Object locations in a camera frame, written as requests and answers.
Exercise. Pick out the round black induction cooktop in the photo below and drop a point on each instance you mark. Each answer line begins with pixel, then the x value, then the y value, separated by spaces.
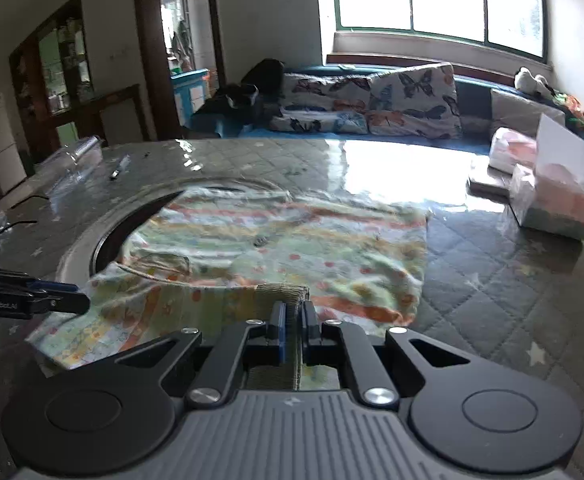
pixel 121 232

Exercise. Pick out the eyeglasses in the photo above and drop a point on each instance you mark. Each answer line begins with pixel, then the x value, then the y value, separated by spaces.
pixel 19 220

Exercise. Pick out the black bag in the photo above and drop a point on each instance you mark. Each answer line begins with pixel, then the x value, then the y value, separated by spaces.
pixel 259 85

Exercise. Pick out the blue cabinet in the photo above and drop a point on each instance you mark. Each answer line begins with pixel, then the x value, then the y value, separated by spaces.
pixel 190 97

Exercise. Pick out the clear plastic holder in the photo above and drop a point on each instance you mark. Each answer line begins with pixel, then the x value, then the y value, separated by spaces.
pixel 74 162

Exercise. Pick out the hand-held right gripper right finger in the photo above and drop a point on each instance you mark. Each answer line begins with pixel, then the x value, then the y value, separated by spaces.
pixel 310 332

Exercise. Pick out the green printed jacket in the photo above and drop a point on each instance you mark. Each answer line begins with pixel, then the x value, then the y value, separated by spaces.
pixel 292 255

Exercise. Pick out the large butterfly print pillow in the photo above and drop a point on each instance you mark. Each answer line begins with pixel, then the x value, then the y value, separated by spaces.
pixel 414 97

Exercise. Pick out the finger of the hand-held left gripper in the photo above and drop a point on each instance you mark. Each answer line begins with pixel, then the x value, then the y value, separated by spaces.
pixel 66 302
pixel 54 286

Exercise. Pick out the wooden glass display cabinet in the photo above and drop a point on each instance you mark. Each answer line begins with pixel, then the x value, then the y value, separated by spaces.
pixel 34 75

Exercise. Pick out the wooden side table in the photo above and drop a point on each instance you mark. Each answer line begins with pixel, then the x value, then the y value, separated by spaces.
pixel 121 115

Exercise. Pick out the tissue box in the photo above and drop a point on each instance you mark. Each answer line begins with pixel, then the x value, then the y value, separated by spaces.
pixel 554 200

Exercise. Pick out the flat grey book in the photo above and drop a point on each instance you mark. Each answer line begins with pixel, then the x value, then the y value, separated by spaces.
pixel 489 182

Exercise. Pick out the grey white plush toy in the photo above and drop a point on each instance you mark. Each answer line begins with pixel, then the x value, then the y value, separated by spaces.
pixel 534 82

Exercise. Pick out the black pen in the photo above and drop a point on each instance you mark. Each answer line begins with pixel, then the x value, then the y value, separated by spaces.
pixel 120 167

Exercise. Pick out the dark wooden door frame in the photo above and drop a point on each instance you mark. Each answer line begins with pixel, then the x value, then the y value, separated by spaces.
pixel 146 50

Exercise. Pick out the orange green plush toy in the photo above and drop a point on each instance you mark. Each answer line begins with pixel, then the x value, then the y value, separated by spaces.
pixel 571 106

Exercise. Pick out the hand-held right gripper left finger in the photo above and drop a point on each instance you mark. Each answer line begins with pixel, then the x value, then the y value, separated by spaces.
pixel 282 332

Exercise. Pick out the grey cushion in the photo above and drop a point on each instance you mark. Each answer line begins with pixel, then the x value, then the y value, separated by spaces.
pixel 524 110

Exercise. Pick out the white refrigerator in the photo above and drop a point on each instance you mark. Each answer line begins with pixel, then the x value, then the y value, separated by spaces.
pixel 1 145

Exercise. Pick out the hanging clothes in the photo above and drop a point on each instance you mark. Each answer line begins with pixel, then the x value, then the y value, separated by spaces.
pixel 181 45

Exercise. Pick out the white pink tissue packet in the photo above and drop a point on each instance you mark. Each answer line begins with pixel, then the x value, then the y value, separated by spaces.
pixel 514 150

